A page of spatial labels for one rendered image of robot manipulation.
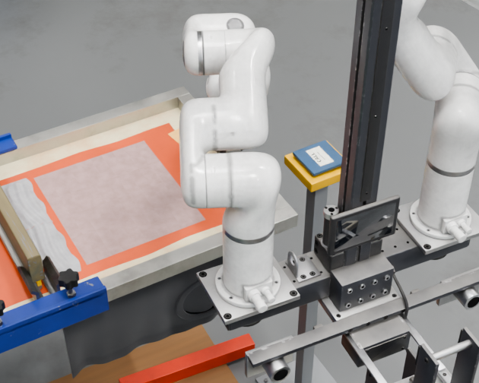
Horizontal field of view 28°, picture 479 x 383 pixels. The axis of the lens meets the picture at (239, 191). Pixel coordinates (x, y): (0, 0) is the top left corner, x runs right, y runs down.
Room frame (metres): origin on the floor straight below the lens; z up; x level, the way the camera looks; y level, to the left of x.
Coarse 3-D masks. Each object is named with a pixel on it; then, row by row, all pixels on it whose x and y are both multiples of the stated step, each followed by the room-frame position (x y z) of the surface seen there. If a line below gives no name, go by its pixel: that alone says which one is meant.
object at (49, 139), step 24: (168, 96) 2.07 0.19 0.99; (96, 120) 1.96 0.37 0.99; (120, 120) 1.98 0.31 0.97; (24, 144) 1.86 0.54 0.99; (48, 144) 1.88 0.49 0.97; (288, 216) 1.60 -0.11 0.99; (216, 240) 1.52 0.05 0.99; (144, 264) 1.44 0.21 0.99; (168, 264) 1.44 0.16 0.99; (192, 264) 1.47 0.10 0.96; (120, 288) 1.39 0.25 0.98
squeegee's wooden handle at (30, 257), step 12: (0, 192) 1.60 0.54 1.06; (0, 204) 1.56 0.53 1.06; (0, 216) 1.55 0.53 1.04; (12, 216) 1.52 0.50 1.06; (12, 228) 1.49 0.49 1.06; (24, 228) 1.49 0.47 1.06; (12, 240) 1.49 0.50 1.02; (24, 240) 1.45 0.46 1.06; (24, 252) 1.41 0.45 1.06; (36, 252) 1.41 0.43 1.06; (24, 264) 1.42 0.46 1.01; (36, 264) 1.40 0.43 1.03; (36, 276) 1.40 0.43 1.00
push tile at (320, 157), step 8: (312, 144) 1.89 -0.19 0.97; (320, 144) 1.89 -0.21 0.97; (328, 144) 1.89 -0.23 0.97; (296, 152) 1.86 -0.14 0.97; (304, 152) 1.86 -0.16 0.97; (312, 152) 1.86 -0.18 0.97; (320, 152) 1.86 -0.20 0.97; (328, 152) 1.86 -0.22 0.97; (336, 152) 1.86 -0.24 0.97; (304, 160) 1.82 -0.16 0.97; (312, 160) 1.82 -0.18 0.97; (320, 160) 1.82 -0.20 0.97; (328, 160) 1.82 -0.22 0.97; (336, 160) 1.82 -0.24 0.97; (312, 168) 1.79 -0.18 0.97; (320, 168) 1.79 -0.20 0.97; (328, 168) 1.80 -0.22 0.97
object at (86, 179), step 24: (120, 144) 1.90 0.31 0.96; (144, 144) 1.90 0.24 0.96; (168, 144) 1.90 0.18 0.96; (48, 168) 1.81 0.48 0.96; (72, 168) 1.81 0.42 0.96; (96, 168) 1.81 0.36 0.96; (120, 168) 1.81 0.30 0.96; (144, 168) 1.81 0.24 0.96; (168, 168) 1.81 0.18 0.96; (48, 192) 1.72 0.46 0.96; (72, 192) 1.72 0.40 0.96; (96, 192) 1.72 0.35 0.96; (120, 192) 1.72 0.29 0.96; (0, 240) 1.55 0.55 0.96
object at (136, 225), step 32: (160, 192) 1.72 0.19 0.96; (64, 224) 1.61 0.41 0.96; (96, 224) 1.61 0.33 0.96; (128, 224) 1.61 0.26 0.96; (160, 224) 1.61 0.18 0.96; (192, 224) 1.61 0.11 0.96; (0, 256) 1.50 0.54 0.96; (96, 256) 1.50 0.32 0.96; (128, 256) 1.50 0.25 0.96; (0, 288) 1.41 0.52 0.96
